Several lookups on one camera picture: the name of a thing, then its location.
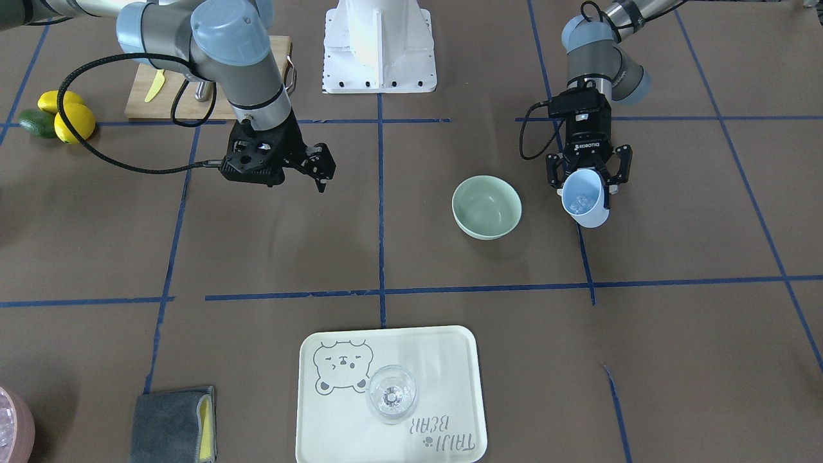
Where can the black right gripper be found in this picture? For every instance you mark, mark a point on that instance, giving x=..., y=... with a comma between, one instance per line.
x=294, y=145

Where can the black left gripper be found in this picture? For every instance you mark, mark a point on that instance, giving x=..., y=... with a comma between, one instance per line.
x=586, y=144

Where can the light blue plastic cup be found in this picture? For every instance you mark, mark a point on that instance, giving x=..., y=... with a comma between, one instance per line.
x=583, y=198

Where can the green ceramic bowl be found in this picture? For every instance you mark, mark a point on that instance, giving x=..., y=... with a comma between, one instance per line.
x=486, y=207

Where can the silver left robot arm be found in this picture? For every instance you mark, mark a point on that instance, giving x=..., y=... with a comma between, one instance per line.
x=599, y=73

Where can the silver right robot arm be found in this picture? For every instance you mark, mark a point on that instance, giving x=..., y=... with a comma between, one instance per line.
x=225, y=43

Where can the pink bowl with ice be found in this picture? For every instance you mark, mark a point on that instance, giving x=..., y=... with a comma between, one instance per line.
x=17, y=428

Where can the wooden cutting board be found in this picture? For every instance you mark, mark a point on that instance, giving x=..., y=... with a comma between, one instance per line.
x=160, y=107

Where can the yellow plastic knife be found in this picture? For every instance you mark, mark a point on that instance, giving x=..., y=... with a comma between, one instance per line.
x=158, y=83

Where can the clear wine glass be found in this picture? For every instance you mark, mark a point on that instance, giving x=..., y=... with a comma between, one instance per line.
x=392, y=394

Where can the cream bear tray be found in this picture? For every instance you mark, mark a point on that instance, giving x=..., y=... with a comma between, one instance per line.
x=335, y=424

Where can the green lime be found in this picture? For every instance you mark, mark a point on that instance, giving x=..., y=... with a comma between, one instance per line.
x=38, y=123

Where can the grey folded cloth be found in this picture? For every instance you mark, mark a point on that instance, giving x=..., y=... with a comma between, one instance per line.
x=175, y=426

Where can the silver handled knife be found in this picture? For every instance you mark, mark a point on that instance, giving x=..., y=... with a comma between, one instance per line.
x=205, y=92

